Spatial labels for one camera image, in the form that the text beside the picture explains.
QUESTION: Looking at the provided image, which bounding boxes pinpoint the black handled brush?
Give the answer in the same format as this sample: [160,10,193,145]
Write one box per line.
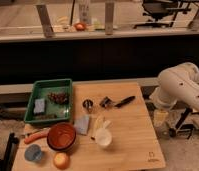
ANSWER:
[99,96,135,109]

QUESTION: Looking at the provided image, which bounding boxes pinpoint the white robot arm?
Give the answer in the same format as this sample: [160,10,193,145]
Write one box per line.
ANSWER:
[150,62,199,112]

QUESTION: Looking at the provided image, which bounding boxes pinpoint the small metal cup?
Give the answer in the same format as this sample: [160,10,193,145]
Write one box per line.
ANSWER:
[82,99,93,113]

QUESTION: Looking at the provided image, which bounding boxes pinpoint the white paper cup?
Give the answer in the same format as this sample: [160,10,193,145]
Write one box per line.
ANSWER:
[95,128,112,148]

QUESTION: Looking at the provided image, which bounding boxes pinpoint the pale banana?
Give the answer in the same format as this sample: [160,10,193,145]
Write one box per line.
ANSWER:
[91,115,110,138]

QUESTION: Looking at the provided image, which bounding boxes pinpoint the bunch of dark grapes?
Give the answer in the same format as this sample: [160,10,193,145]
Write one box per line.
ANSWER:
[48,92,69,105]

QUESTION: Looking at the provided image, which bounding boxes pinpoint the green plastic tray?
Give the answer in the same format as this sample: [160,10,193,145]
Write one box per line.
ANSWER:
[24,78,73,125]

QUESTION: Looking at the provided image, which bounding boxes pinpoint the red fruit on shelf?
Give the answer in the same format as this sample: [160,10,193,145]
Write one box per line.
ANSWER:
[74,23,86,31]

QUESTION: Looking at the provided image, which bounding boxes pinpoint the brown wooden bowl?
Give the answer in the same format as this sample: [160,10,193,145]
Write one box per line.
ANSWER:
[47,122,76,151]

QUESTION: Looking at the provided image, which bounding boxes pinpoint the blue sponge in tray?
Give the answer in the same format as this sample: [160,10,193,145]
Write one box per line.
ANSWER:
[33,98,45,114]

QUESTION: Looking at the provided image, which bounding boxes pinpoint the orange carrot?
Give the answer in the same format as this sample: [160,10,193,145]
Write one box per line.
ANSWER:
[24,131,48,144]

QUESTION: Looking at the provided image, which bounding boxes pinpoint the yellow red apple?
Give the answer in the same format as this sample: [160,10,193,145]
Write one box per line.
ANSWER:
[53,153,70,169]

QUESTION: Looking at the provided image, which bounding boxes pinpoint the black stand on floor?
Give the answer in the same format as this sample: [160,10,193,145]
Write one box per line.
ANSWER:
[169,108,194,138]

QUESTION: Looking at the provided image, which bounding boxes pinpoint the black office chair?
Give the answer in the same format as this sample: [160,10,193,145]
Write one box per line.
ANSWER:
[134,0,191,29]

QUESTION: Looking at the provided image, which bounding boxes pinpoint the black chair corner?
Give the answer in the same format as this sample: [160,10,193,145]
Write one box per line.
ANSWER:
[0,133,19,171]

